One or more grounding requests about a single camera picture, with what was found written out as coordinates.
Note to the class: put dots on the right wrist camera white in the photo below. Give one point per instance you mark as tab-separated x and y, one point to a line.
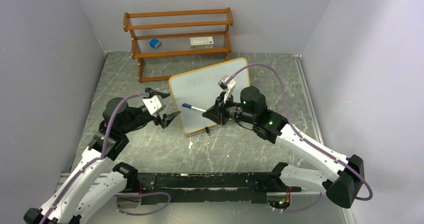
228	84

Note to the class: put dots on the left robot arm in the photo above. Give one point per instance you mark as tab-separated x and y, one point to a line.
79	197

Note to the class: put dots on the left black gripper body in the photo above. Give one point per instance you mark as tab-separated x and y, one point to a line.
138	119

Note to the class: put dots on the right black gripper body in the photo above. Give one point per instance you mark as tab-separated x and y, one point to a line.
232	109

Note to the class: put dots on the blue marker cap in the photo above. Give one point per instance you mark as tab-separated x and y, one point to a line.
185	105

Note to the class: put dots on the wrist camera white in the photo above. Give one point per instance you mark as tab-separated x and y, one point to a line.
228	84
154	104

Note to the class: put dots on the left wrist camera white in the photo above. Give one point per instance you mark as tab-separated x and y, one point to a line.
154	104

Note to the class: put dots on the white marker pen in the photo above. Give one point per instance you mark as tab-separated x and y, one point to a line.
198	109

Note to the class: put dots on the wooden two-tier shelf rack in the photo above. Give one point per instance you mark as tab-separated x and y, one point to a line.
174	29

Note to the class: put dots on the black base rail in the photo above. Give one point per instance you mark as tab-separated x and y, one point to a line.
211	187

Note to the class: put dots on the white cardboard box red label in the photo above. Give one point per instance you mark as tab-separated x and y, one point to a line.
201	43

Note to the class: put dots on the blue whiteboard eraser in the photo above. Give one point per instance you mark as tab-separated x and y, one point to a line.
155	43

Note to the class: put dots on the whiteboard with yellow frame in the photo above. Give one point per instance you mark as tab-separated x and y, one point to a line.
200	88

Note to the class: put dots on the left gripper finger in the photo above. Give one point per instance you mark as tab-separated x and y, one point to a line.
151	93
165	120

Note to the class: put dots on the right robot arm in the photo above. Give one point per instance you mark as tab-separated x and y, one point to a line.
339	177

